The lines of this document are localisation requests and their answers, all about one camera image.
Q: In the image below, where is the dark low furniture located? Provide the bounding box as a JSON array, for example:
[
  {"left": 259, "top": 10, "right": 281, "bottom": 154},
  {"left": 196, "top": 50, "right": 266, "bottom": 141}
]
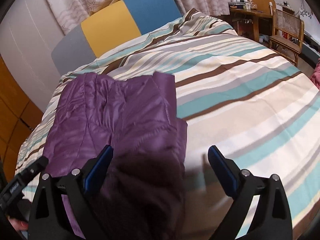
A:
[{"left": 300, "top": 30, "right": 320, "bottom": 68}]

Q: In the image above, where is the grey yellow blue headboard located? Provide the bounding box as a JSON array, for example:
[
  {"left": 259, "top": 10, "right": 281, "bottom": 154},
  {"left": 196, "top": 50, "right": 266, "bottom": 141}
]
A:
[{"left": 51, "top": 0, "right": 182, "bottom": 75}]

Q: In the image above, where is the pink cloth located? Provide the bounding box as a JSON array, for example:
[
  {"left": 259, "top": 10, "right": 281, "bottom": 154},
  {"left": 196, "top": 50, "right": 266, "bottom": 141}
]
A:
[{"left": 310, "top": 59, "right": 320, "bottom": 90}]

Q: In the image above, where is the purple quilted jacket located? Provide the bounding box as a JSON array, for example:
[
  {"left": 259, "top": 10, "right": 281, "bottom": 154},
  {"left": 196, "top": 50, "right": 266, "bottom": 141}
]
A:
[{"left": 42, "top": 71, "right": 188, "bottom": 240}]

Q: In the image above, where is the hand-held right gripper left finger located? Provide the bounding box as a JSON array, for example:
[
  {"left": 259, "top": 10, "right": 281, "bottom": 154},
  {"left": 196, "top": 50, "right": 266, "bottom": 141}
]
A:
[{"left": 28, "top": 145, "right": 114, "bottom": 240}]

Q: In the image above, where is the white floral cloth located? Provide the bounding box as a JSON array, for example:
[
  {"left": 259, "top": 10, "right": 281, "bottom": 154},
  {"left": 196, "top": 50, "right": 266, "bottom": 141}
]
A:
[{"left": 299, "top": 9, "right": 313, "bottom": 21}]

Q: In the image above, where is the wooden wardrobe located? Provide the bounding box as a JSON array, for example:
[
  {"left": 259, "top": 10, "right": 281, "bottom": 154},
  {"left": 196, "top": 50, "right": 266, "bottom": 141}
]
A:
[{"left": 0, "top": 55, "right": 44, "bottom": 175}]

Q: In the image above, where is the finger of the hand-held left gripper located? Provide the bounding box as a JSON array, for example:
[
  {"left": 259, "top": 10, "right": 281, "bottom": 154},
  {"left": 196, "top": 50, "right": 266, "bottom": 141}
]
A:
[{"left": 17, "top": 156, "right": 49, "bottom": 184}]

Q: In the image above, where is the striped bedspread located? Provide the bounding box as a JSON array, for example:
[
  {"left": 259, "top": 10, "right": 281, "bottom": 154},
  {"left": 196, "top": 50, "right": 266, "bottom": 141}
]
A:
[{"left": 14, "top": 8, "right": 320, "bottom": 240}]

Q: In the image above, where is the wicker back wooden chair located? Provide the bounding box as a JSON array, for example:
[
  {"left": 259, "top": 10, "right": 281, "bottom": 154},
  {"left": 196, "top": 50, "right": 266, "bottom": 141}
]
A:
[{"left": 269, "top": 9, "right": 305, "bottom": 67}]

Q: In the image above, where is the person's left hand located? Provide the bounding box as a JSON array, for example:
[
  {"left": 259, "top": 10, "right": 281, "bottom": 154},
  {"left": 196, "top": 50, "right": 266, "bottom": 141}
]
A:
[{"left": 7, "top": 217, "right": 29, "bottom": 231}]

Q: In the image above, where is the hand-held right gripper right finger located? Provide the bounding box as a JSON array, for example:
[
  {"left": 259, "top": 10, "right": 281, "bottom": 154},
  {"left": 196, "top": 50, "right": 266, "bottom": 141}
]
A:
[{"left": 207, "top": 145, "right": 293, "bottom": 240}]

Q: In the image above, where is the wooden desk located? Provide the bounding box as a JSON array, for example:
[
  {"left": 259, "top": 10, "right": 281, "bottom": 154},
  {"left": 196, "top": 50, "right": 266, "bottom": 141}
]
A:
[{"left": 229, "top": 0, "right": 277, "bottom": 43}]

